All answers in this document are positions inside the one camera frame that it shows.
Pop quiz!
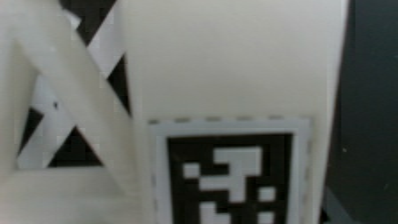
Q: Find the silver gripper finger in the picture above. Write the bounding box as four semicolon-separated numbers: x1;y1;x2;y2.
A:
321;190;363;224

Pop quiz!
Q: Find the white chair backrest part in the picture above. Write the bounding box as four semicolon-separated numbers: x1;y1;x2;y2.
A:
0;0;351;224

